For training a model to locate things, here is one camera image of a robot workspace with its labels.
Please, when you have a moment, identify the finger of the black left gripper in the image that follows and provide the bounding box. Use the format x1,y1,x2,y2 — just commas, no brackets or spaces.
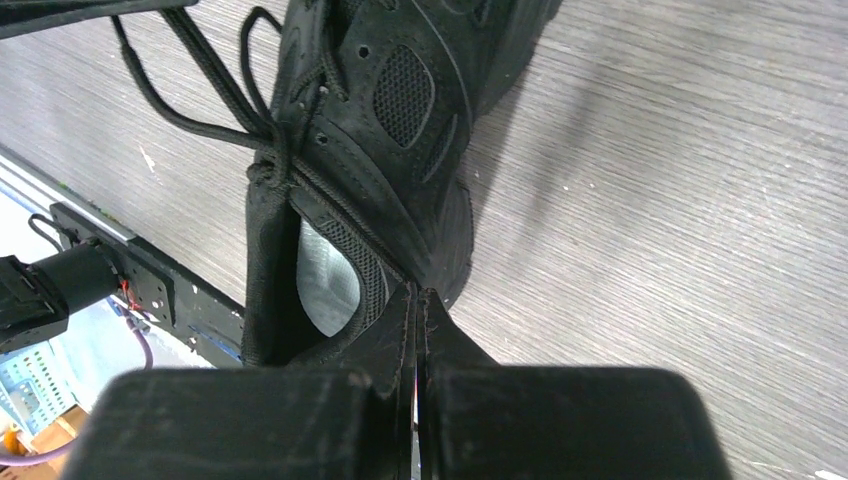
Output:
1,0,197,39

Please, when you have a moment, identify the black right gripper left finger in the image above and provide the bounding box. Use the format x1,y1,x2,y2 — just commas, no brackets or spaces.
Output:
62,283,416,479

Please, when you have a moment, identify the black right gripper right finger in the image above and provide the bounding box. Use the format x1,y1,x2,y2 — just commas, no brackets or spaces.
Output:
418,289,732,479

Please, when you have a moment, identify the black suede sneaker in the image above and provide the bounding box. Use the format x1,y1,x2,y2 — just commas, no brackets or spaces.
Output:
112,1,560,366

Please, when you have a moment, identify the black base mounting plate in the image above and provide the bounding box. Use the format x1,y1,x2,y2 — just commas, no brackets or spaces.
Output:
49,202,244,368

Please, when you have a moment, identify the aluminium rail frame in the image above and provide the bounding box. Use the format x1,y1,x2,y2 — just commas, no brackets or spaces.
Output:
1,145,136,242

